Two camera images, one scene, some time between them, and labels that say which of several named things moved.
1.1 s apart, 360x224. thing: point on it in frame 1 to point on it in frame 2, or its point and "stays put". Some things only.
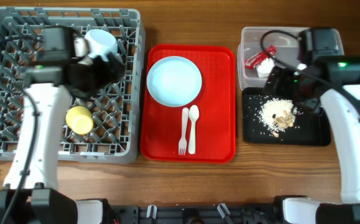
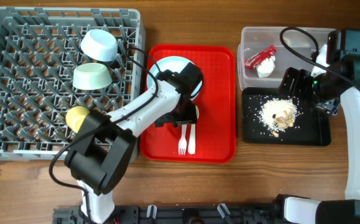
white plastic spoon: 194,113 stays put
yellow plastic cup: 79,119 stays put
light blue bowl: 101,43 stays put
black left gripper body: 93,74 to 182,116
